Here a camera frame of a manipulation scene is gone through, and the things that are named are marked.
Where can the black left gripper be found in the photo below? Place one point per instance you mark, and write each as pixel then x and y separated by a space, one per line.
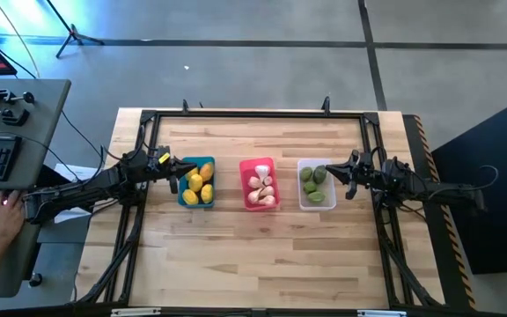
pixel 159 167

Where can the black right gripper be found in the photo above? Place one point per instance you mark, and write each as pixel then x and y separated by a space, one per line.
pixel 370 171

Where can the yellow lemon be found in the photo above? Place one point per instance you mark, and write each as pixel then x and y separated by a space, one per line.
pixel 207 193
pixel 192 173
pixel 189 196
pixel 207 171
pixel 196 182

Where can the green lime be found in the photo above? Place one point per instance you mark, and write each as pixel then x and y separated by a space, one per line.
pixel 316 196
pixel 319 174
pixel 306 174
pixel 310 187

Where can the large white garlic bulb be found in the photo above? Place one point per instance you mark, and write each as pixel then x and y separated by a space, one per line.
pixel 262 171

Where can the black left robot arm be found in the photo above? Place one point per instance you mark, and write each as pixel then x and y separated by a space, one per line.
pixel 82 189

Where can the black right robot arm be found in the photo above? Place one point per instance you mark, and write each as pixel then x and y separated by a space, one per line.
pixel 434 191

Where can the blue plastic basket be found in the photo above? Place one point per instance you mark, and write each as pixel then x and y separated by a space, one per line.
pixel 183 185

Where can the clear plastic basket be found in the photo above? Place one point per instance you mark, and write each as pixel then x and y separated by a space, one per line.
pixel 329 193

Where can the red plastic basket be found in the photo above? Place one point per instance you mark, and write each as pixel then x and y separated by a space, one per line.
pixel 244 165

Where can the black platform with hazard stripes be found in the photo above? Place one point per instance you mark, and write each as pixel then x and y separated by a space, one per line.
pixel 416 145

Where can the dark navy panel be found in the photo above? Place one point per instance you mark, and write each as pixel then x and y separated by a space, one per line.
pixel 491 229

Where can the black tripod stand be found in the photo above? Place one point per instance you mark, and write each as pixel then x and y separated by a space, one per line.
pixel 74 33

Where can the black clamp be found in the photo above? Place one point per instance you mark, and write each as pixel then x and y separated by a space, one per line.
pixel 11 116
pixel 2 95

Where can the black computer mouse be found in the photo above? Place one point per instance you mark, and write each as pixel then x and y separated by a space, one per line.
pixel 4 202

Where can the person's hand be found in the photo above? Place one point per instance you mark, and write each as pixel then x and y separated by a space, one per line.
pixel 5 218

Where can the black round knob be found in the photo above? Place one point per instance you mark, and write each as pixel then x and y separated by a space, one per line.
pixel 35 279

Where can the grey desk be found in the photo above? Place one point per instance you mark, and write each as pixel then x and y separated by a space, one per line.
pixel 16 264

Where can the black frame clip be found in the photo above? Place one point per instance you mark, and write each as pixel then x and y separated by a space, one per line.
pixel 185 106
pixel 326 105

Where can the black aluminium table frame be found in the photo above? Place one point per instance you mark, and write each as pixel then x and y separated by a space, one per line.
pixel 258 113

